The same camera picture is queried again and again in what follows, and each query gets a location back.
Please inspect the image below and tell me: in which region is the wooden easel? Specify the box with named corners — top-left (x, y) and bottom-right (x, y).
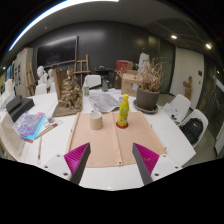
top-left (73, 53), bottom-right (92, 88)

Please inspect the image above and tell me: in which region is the wooden figure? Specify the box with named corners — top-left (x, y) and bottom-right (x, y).
top-left (182, 75), bottom-right (194, 101)

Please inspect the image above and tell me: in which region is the white plaster bust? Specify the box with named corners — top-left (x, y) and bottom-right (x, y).
top-left (36, 65), bottom-right (48, 86)

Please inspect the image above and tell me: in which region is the red box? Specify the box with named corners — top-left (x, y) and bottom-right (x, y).
top-left (115, 59), bottom-right (134, 73)

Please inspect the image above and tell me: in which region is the white plastic chair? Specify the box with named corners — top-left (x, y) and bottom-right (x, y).
top-left (34, 83), bottom-right (48, 97)
top-left (179, 108), bottom-right (209, 148)
top-left (165, 93), bottom-right (192, 124)
top-left (83, 74), bottom-right (102, 89)

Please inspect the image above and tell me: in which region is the brown cardboard box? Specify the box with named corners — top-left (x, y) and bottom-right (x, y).
top-left (120, 69), bottom-right (144, 98)

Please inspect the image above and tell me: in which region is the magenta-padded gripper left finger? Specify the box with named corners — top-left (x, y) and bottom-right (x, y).
top-left (42, 142), bottom-right (92, 186)

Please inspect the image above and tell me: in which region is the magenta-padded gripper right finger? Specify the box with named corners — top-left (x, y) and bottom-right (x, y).
top-left (131, 142), bottom-right (183, 186)

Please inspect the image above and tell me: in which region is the wooden paintbrush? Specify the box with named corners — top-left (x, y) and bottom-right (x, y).
top-left (33, 119), bottom-right (64, 140)

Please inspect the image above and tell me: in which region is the golden sculpture on wooden base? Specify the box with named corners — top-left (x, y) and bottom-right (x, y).
top-left (52, 68), bottom-right (84, 118)

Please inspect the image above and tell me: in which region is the clear spray bottle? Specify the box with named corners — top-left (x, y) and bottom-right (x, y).
top-left (82, 78), bottom-right (90, 97)

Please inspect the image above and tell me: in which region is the dried plant in grey pot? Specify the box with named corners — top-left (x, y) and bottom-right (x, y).
top-left (135, 57), bottom-right (165, 112)

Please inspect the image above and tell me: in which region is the long ceiling strip light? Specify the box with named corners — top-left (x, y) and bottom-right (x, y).
top-left (8, 0), bottom-right (120, 52)

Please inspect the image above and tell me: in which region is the black wall screen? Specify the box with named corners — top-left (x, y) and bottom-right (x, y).
top-left (35, 35), bottom-right (79, 69)

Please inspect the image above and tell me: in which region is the yellow drink bottle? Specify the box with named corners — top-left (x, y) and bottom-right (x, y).
top-left (117, 93), bottom-right (131, 128)

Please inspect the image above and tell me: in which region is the white plaster statue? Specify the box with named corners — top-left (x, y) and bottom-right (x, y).
top-left (137, 52), bottom-right (151, 75)

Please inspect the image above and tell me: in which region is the grey plant saucer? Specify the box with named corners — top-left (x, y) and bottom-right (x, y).
top-left (132, 99), bottom-right (159, 115)

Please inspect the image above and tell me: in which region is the beige paper cup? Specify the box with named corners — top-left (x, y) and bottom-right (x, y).
top-left (88, 110), bottom-right (104, 131)

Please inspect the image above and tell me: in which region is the black box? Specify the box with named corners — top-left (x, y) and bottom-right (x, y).
top-left (4, 94), bottom-right (35, 123)

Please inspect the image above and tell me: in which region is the grey translucent bottle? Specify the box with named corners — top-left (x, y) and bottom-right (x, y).
top-left (101, 78), bottom-right (110, 93)

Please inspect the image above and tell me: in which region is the black backpack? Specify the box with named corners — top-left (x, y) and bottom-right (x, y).
top-left (179, 117), bottom-right (204, 145)

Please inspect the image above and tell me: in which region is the beige wooden board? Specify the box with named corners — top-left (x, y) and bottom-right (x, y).
top-left (66, 110), bottom-right (168, 168)

